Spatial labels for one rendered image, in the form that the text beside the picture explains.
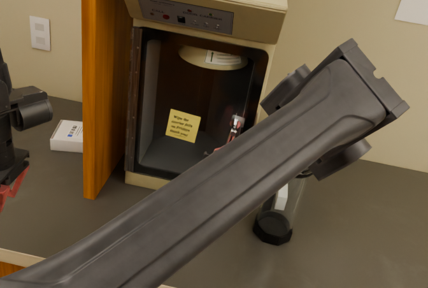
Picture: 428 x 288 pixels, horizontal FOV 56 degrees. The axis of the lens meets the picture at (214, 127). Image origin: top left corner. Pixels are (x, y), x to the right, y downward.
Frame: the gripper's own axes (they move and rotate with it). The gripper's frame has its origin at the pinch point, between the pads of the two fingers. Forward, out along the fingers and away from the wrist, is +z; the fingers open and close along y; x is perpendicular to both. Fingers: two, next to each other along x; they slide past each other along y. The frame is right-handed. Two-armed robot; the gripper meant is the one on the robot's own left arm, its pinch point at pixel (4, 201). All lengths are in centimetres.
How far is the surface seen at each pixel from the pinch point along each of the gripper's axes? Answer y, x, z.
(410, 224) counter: 40, -95, 18
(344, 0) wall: 76, -66, -33
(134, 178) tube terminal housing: 31.7, -16.2, 14.3
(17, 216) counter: 11.8, 6.0, 16.3
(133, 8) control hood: 27.2, -15.4, -33.1
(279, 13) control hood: 21, -45, -39
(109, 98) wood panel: 32.6, -8.6, -8.3
